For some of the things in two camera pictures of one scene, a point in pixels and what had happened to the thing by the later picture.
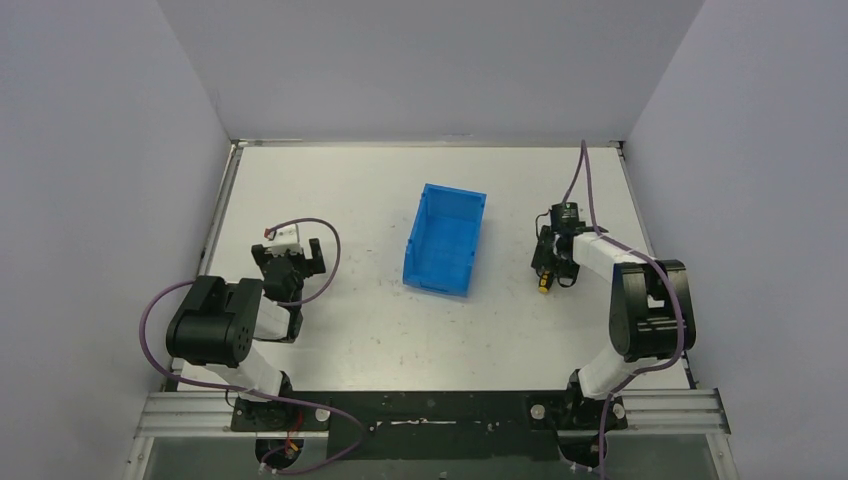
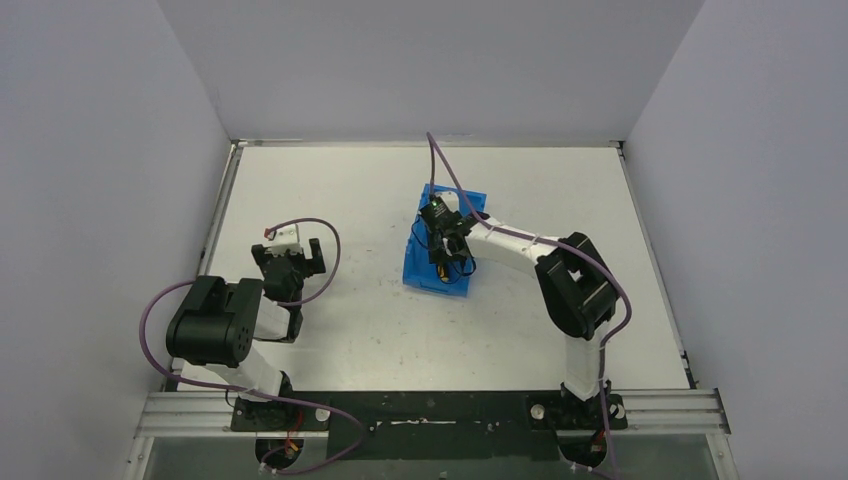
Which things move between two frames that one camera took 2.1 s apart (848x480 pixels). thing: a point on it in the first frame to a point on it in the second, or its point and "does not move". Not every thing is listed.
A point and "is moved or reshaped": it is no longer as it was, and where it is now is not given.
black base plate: x=433 y=425 does not move
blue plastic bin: x=444 y=240 does not move
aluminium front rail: x=694 y=411 does not move
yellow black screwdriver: x=544 y=282 is moved or reshaped
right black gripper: x=545 y=262 to x=438 y=255
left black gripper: x=304 y=263 does not move
